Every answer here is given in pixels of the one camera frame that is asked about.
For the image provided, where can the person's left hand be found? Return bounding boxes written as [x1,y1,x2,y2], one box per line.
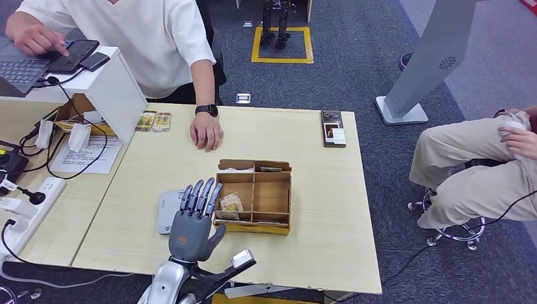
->
[189,113,224,153]

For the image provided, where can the person's right hand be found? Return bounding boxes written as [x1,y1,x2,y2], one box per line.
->
[13,23,70,58]

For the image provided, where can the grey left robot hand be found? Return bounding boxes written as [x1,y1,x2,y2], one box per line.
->
[168,177,227,263]

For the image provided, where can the white handheld object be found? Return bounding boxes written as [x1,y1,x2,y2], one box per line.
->
[497,120,528,137]

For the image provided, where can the grey card reader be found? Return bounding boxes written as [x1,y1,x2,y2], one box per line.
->
[156,189,186,236]

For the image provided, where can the yellow printed card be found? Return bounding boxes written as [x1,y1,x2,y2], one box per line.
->
[135,111,157,132]
[151,112,172,134]

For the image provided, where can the person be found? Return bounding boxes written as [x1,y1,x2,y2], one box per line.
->
[4,0,225,153]
[408,104,537,231]

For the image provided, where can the black wristwatch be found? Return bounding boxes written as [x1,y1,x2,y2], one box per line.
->
[194,104,219,118]

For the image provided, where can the grey laptop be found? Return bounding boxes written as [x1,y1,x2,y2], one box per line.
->
[0,37,74,98]

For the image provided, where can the large black smartphone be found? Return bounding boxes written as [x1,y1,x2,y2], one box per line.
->
[48,39,100,75]

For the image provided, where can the black office chair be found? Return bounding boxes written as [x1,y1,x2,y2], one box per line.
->
[194,0,228,106]

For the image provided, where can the open cardboard box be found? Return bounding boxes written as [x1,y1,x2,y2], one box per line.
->
[39,92,118,137]

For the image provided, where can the wooden compartment box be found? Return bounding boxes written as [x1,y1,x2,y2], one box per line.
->
[213,159,293,236]

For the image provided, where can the white desk riser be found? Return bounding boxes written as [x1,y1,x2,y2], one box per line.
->
[0,46,148,145]

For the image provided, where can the yellow board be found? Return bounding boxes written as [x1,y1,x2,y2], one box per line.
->
[211,293,320,304]

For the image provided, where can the grey kiosk stand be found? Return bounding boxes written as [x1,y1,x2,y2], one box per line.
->
[374,0,479,127]

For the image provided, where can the chrome wheeled stool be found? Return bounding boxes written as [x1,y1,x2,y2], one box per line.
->
[407,158,504,251]

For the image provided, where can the black robot legs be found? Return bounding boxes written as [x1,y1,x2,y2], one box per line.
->
[259,0,293,50]

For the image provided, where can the printed paper sheet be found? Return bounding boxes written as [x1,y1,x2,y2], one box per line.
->
[49,135,123,175]

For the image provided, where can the brown smartphone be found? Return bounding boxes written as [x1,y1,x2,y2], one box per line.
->
[320,110,348,148]

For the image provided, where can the black controller device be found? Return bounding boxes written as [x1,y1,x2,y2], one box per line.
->
[0,149,30,196]

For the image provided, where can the white power strip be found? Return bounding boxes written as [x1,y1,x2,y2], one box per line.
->
[0,176,68,259]

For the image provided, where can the black power plug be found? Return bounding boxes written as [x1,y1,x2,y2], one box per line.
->
[16,186,47,206]

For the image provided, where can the white charger plug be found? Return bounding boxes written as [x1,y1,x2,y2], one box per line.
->
[0,197,39,219]

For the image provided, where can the black laptop cable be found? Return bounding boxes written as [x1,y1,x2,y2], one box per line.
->
[18,75,109,181]

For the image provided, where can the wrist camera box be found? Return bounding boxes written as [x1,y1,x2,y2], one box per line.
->
[191,249,258,295]

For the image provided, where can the black floor cable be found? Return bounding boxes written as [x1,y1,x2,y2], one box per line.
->
[323,189,537,304]

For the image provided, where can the white table bracket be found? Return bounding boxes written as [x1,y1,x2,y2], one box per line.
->
[223,284,296,300]

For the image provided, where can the white floor cable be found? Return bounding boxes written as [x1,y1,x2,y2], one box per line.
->
[0,260,136,290]

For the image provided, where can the black power cable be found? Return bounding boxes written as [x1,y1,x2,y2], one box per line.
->
[1,217,77,269]

